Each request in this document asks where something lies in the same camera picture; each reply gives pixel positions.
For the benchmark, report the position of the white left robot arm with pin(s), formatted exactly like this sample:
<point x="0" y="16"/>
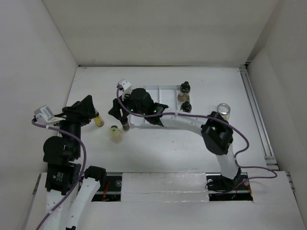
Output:
<point x="70" y="186"/>

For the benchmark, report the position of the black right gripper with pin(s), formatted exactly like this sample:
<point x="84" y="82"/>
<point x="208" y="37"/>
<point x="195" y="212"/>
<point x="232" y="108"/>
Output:
<point x="115" y="110"/>

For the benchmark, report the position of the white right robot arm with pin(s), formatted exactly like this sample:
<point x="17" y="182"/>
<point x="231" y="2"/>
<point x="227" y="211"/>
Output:
<point x="214" y="130"/>

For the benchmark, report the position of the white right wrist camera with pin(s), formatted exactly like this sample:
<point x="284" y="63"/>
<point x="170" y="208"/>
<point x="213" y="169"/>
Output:
<point x="125" y="87"/>

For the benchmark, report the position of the white divided organizer tray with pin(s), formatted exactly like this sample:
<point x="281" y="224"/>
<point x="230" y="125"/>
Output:
<point x="163" y="94"/>

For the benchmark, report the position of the black-capped grinder brown spice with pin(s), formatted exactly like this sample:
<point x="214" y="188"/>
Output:
<point x="184" y="92"/>

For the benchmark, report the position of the black-lid dark spice bottle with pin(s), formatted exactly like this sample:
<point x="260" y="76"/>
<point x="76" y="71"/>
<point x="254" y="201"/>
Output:
<point x="126" y="126"/>

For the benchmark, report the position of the white foam front board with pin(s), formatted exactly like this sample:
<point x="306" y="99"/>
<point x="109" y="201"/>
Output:
<point x="179" y="201"/>

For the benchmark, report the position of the aluminium rail right side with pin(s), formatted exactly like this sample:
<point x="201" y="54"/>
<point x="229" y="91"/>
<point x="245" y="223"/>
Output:
<point x="265" y="141"/>

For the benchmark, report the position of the silver-lid glass jar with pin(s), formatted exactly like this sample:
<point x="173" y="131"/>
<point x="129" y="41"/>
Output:
<point x="224" y="110"/>

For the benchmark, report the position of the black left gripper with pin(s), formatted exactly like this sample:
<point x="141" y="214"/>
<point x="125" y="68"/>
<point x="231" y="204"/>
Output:
<point x="82" y="111"/>

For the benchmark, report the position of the black-capped grinder pale spice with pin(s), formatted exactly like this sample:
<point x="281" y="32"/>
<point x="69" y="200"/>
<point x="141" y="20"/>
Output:
<point x="186" y="107"/>

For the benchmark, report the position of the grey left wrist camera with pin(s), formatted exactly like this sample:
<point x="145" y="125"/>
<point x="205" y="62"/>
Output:
<point x="43" y="115"/>

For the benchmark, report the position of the yellow label sauce bottle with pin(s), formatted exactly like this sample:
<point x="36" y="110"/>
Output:
<point x="98" y="119"/>

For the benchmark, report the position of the yellow-lid beige spice bottle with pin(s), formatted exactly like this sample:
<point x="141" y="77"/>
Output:
<point x="116" y="135"/>

